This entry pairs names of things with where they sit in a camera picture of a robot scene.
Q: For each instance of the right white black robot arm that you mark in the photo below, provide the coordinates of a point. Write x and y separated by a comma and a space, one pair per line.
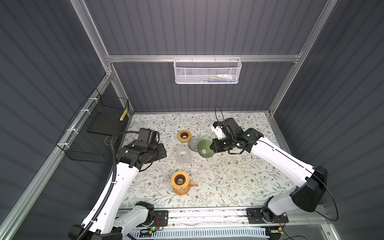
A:
310, 183

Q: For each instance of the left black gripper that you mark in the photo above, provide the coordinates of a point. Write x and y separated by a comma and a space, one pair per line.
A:
161, 151

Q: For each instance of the grey glass dripper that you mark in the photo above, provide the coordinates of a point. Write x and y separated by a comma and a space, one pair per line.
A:
193, 144

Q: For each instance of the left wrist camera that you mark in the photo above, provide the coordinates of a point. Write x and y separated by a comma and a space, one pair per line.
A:
149, 136

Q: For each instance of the white wire wall basket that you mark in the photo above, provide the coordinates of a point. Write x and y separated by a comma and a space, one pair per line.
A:
190, 71

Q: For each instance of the clear frosted glass dripper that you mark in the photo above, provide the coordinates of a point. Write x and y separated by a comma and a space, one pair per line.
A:
183, 155

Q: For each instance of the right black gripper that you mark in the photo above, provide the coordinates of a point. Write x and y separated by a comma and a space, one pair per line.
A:
215, 147

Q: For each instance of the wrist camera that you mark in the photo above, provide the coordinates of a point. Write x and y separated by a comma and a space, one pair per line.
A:
226, 128
149, 136

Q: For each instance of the black foam pad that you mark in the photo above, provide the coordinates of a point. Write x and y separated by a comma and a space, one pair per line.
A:
105, 124

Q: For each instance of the floral table mat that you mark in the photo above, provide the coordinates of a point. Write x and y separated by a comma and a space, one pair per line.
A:
225, 180

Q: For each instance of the yellow marker pen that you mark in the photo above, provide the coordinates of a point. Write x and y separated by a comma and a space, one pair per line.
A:
123, 114

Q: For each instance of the tubes in white basket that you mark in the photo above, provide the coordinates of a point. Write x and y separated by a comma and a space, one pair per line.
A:
225, 78

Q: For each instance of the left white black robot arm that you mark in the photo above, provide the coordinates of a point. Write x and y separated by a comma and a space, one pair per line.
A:
117, 186

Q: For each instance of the green glass dripper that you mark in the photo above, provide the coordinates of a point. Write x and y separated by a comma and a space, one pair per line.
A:
204, 149

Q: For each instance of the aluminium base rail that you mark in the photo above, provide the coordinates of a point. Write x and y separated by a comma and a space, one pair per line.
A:
216, 216

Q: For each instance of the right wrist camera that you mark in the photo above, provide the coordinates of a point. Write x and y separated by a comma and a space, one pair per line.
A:
226, 128

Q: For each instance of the black wire side basket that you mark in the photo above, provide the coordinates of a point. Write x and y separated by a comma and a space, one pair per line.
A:
88, 138

